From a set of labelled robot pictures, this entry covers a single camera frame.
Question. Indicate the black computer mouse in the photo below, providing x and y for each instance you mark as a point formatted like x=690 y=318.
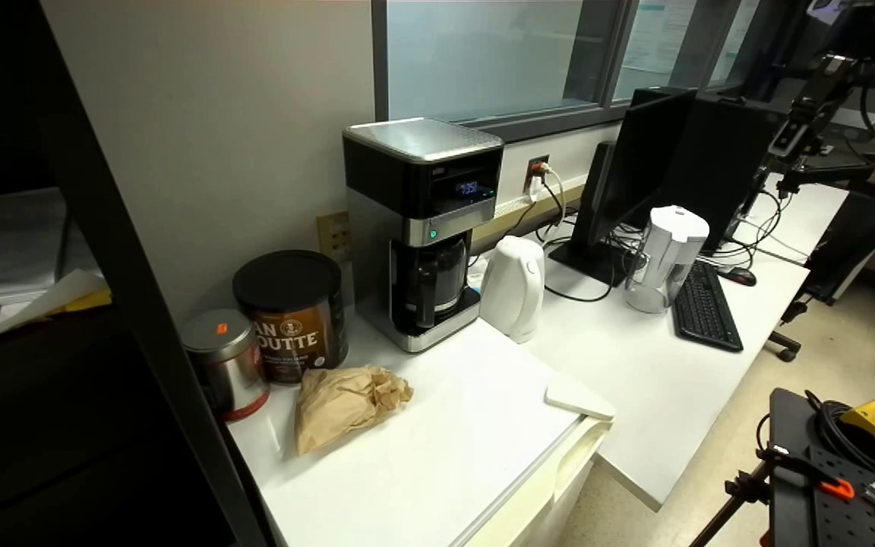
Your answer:
x=738 y=273

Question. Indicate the white electric kettle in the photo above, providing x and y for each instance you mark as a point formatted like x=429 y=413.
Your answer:
x=515 y=283

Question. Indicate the white mini fridge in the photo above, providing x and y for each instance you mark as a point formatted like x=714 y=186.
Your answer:
x=439 y=435

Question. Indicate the black orange clamp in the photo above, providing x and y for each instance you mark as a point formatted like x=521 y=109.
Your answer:
x=820 y=483

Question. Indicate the black perforated robot table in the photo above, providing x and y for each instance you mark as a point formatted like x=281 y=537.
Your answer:
x=812 y=517

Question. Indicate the black computer monitor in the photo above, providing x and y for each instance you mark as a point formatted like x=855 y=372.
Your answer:
x=638 y=153
x=736 y=153

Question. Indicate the dark coffee can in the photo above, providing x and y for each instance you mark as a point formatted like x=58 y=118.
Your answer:
x=288 y=336

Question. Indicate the black shelf cabinet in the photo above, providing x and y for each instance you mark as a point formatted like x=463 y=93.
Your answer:
x=42 y=435

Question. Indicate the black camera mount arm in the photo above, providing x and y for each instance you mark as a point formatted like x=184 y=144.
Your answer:
x=812 y=109

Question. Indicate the glass coffee carafe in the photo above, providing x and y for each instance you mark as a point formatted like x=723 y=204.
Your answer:
x=434 y=276

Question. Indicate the black tripod stand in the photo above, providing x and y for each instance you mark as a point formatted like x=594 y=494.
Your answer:
x=731 y=505

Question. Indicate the beige wall outlet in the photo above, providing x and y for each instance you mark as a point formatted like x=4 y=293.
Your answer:
x=333 y=231

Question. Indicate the dark window frame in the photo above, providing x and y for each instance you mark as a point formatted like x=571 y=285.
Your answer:
x=577 y=113

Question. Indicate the black keyboard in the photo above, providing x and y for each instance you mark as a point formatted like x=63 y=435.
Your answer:
x=706 y=308

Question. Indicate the stack of papers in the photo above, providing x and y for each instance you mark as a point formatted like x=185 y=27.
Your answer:
x=12 y=254

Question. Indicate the white wall outlet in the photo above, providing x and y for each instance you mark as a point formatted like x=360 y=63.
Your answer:
x=537 y=172

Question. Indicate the brown plush toy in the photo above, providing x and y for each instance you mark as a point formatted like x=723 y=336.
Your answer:
x=341 y=406

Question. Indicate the white water filter pitcher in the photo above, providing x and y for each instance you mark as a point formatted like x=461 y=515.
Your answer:
x=660 y=254

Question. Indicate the black silver coffee maker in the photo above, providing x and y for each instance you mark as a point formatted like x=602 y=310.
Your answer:
x=418 y=161

